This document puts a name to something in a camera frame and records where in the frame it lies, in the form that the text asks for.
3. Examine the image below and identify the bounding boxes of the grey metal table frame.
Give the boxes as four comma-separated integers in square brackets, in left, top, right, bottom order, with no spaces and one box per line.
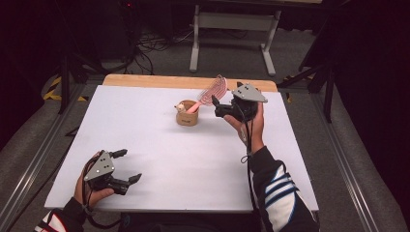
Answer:
[189,4,282,77]

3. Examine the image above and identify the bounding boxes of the aluminium rail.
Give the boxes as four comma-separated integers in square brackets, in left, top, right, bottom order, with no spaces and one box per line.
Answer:
[308,92,381,232]
[0,81,88,231]

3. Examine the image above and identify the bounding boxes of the brown cup with animal figure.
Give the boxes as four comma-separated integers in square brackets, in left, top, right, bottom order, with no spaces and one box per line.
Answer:
[174,99,201,127]

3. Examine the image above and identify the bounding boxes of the hand-held gripper cable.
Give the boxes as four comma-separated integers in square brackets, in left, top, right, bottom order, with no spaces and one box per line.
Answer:
[238,110,260,216]
[81,167,124,230]

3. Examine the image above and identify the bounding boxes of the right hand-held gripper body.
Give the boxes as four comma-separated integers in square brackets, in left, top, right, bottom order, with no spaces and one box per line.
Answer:
[214,83,269,123]

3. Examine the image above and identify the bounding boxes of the right hand-held gripper cable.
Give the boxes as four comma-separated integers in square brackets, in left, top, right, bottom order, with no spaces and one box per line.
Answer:
[238,110,260,216]

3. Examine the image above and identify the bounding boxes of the left hand-held gripper cable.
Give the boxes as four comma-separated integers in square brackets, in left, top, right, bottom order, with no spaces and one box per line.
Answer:
[81,167,124,230]

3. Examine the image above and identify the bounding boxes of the person's left hand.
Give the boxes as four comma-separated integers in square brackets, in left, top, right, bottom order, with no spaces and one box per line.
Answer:
[73,151,115,208]

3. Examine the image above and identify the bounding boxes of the pink hairbrush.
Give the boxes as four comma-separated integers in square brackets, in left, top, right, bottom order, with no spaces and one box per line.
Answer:
[186,74,228,114]

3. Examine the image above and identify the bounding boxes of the person's right hand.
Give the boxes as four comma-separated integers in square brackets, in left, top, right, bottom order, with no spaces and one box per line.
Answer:
[223,101,266,155]

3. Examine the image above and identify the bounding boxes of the wooden table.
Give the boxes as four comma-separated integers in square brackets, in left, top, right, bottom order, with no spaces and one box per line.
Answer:
[102,73,278,94]

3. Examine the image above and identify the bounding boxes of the black floor cables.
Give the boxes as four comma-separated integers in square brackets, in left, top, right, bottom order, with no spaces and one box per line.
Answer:
[124,28,194,75]

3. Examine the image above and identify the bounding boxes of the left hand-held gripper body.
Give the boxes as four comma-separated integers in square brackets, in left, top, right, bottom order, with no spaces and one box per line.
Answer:
[83,150,130,196]

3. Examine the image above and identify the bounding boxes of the black metal stand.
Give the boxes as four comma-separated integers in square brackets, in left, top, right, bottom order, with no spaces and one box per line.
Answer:
[57,52,109,115]
[278,62,336,124]

